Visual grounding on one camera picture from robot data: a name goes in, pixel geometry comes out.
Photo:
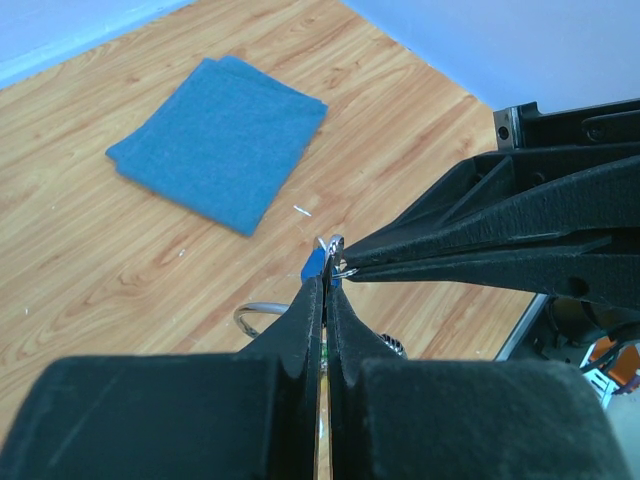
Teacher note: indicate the folded blue towel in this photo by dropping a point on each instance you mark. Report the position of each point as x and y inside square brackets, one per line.
[223, 144]

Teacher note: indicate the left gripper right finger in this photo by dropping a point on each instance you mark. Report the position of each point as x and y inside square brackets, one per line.
[393, 418]

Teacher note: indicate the key with light blue tag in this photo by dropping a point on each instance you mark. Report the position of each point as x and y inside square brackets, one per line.
[315, 264]

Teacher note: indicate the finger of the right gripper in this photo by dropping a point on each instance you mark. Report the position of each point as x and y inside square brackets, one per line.
[599, 269]

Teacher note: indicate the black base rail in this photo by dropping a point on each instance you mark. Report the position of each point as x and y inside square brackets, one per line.
[600, 340]

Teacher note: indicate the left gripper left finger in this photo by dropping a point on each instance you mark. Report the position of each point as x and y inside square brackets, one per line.
[251, 414]

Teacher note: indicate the large keyring with tagged keys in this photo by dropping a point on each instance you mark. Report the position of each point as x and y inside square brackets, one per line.
[333, 258]

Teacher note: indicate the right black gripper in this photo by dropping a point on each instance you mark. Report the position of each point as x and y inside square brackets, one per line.
[497, 200]

